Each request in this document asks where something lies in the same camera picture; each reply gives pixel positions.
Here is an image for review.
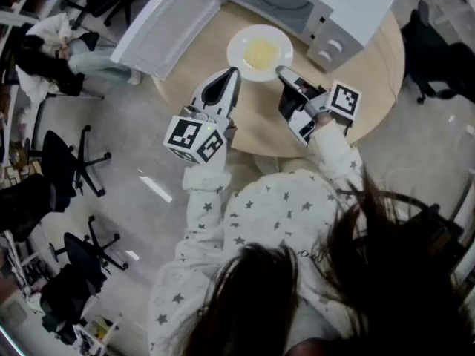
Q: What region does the person's star-patterned white top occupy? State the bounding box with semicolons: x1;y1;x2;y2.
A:
148;168;372;356

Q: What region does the person's left forearm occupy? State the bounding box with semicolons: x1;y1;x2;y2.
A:
180;147;233;244

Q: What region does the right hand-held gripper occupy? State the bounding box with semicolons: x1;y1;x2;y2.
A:
275;65;363;148

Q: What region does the person's right forearm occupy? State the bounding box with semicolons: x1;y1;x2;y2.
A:
307;119;367;185

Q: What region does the white plate of food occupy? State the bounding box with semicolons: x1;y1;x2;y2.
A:
226;24;295;82

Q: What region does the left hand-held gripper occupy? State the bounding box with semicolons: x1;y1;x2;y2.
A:
163;66;243;165

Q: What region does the box of colourful items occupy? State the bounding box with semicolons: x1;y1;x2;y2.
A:
72;314;120;356

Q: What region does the white microwave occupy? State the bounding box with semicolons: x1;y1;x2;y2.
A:
110;0;400;80

